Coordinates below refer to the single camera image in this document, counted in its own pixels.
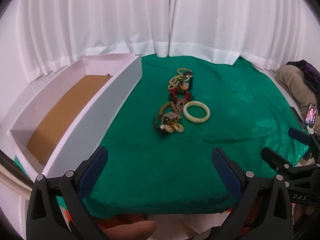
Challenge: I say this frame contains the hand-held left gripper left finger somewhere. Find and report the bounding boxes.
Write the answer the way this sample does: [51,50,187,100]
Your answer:
[26,145,109,240]

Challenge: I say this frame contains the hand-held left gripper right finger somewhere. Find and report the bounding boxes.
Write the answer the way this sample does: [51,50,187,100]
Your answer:
[211,147,293,240]

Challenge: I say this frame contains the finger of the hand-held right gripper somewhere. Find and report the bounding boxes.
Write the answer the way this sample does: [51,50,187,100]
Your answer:
[288,127,320,160]
[261,148,293,174]

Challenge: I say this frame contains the gold chain link bracelet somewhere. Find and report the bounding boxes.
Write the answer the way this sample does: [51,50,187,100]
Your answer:
[167,122,185,133]

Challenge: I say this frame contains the pale jade bangle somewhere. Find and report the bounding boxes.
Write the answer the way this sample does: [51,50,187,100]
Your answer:
[183,101,210,123]

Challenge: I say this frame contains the white cardboard box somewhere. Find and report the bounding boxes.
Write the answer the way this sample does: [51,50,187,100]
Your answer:
[6,53,142,183]

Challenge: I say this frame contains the person's left hand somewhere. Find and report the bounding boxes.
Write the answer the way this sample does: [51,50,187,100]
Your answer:
[104,220,157,240]

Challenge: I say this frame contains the smartphone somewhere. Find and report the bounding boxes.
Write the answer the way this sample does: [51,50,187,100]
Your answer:
[304,102,319,127]

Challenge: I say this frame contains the green velvet cloth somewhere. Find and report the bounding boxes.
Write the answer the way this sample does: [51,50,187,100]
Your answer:
[82,54,310,217]

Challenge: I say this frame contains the silver metal pendant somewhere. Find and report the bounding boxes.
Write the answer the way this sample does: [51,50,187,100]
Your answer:
[164,112,179,123]

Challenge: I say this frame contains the black wide bangle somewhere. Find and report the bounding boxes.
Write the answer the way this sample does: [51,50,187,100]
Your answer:
[181,72,194,90]

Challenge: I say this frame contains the white curtain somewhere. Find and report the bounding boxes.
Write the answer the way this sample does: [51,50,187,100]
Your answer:
[15,0,173,85]
[167,0,308,70]

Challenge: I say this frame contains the thin chain necklace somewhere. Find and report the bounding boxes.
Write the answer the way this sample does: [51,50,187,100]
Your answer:
[175,99,187,112]

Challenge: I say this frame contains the dark frame bar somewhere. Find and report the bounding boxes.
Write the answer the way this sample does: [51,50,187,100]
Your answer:
[0,150,34,189]

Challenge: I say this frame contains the brown bead bracelet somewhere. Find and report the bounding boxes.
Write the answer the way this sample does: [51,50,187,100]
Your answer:
[159,102,179,117]

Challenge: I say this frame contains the gold bead necklace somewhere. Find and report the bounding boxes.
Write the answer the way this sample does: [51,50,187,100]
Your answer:
[167,74,190,90]

